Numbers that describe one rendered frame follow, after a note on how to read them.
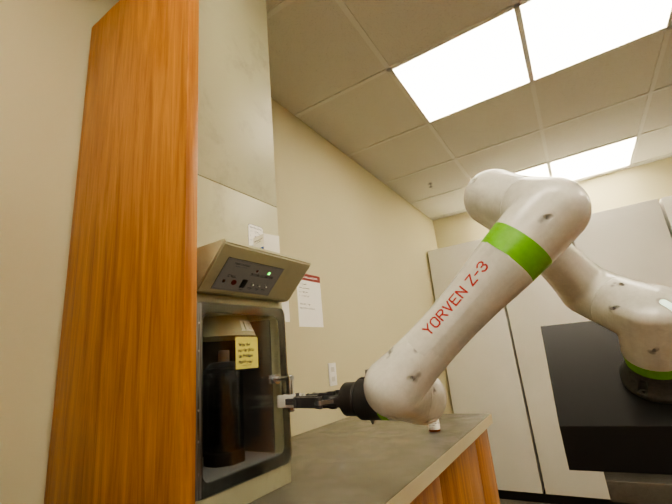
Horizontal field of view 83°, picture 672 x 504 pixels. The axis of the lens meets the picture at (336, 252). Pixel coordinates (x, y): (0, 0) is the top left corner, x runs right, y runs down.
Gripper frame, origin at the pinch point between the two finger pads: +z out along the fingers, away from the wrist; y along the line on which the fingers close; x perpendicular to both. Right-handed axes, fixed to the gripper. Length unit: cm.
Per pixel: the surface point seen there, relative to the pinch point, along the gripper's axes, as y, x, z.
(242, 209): 10, -51, 6
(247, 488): 10.4, 17.4, 5.6
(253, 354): 8.4, -12.1, 4.4
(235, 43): 11, -107, 6
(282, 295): -1.2, -27.6, 2.0
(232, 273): 20.0, -30.5, -0.9
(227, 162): 15, -64, 6
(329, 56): -52, -150, 7
